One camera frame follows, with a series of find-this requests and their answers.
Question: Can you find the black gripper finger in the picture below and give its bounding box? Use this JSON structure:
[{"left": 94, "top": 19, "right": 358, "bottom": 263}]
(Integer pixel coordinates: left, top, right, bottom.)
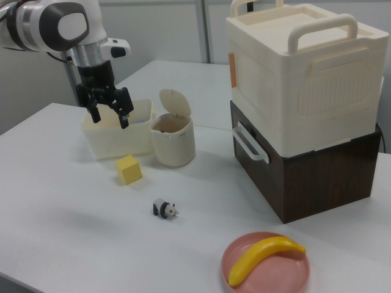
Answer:
[
  {"left": 85, "top": 98, "right": 102, "bottom": 124},
  {"left": 109, "top": 87, "right": 135, "bottom": 129}
]

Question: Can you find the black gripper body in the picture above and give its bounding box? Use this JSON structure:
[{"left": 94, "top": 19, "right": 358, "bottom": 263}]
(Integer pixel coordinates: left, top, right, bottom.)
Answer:
[{"left": 75, "top": 60, "right": 131, "bottom": 111}]

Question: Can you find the cream trash can lid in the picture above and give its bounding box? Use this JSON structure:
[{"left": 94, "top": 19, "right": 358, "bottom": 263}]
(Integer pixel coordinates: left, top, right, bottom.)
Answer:
[{"left": 159, "top": 88, "right": 192, "bottom": 117}]

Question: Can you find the small cream trash can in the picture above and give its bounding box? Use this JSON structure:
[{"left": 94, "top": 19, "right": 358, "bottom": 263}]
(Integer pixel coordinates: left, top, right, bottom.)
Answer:
[{"left": 149, "top": 112, "right": 197, "bottom": 168}]

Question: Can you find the translucent white plastic bin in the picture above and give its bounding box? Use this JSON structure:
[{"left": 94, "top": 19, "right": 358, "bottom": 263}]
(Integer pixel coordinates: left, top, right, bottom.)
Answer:
[{"left": 80, "top": 98, "right": 157, "bottom": 161}]

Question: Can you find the yellow cube block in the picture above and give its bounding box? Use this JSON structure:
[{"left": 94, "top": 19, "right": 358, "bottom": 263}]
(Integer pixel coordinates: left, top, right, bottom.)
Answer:
[{"left": 115, "top": 154, "right": 144, "bottom": 186}]

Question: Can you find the small panda figurine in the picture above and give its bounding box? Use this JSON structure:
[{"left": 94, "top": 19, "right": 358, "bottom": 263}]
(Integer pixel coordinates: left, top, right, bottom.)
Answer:
[{"left": 152, "top": 198, "right": 180, "bottom": 220}]

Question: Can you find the cream plastic storage box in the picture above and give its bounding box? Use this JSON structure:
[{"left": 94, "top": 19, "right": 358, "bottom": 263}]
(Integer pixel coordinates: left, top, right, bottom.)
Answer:
[{"left": 225, "top": 0, "right": 385, "bottom": 158}]

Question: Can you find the dark wood drawer box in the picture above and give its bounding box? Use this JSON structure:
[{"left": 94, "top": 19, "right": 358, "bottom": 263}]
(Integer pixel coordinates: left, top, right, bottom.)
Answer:
[{"left": 229, "top": 99, "right": 382, "bottom": 225}]

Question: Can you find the yellow toy banana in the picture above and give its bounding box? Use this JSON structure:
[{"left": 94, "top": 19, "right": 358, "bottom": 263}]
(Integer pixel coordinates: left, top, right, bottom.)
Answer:
[{"left": 228, "top": 235, "right": 307, "bottom": 287}]

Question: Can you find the pink plate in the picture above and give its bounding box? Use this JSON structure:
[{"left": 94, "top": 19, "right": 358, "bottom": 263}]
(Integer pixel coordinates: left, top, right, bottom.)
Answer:
[{"left": 221, "top": 231, "right": 312, "bottom": 293}]

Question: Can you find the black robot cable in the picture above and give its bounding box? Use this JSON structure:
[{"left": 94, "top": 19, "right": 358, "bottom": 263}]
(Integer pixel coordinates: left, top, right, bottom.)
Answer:
[{"left": 45, "top": 51, "right": 74, "bottom": 64}]

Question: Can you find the white drawer handle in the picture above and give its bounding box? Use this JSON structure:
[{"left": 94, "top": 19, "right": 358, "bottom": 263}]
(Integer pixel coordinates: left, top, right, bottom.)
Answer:
[{"left": 232, "top": 121, "right": 270, "bottom": 164}]

